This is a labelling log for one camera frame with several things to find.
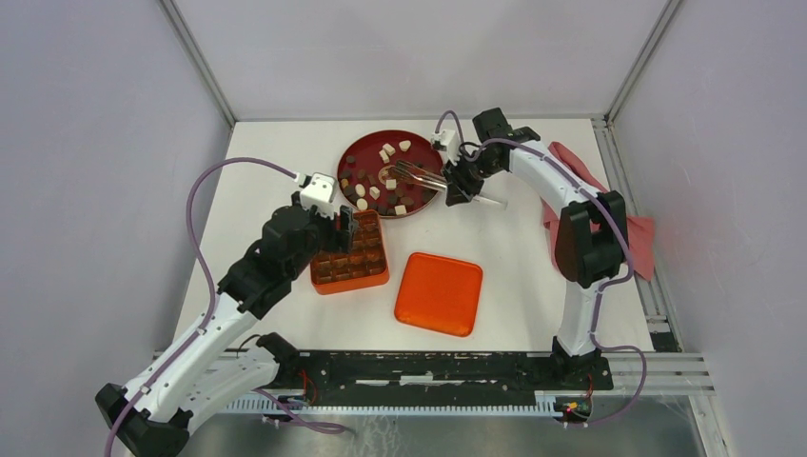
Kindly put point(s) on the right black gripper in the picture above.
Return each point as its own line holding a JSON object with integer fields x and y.
{"x": 460, "y": 188}

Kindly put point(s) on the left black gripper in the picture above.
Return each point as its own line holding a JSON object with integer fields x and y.
{"x": 339, "y": 239}

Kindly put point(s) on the orange chocolate box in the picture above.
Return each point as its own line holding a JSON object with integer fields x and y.
{"x": 365, "y": 266}

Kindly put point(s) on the metal tongs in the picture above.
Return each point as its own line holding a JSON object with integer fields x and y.
{"x": 410, "y": 174}

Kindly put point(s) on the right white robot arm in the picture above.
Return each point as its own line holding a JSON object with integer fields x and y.
{"x": 592, "y": 242}

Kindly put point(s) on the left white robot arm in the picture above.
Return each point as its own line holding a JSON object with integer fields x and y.
{"x": 156, "y": 412}

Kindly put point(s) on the round red tray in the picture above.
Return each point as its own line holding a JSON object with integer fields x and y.
{"x": 367, "y": 176}

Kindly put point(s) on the orange box lid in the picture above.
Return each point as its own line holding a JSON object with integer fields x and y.
{"x": 440, "y": 294}

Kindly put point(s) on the pink cloth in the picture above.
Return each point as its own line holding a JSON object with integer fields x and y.
{"x": 641, "y": 229}

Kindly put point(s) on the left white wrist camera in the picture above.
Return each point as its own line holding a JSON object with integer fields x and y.
{"x": 317, "y": 191}

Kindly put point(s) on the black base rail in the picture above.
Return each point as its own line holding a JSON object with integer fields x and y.
{"x": 330, "y": 378}

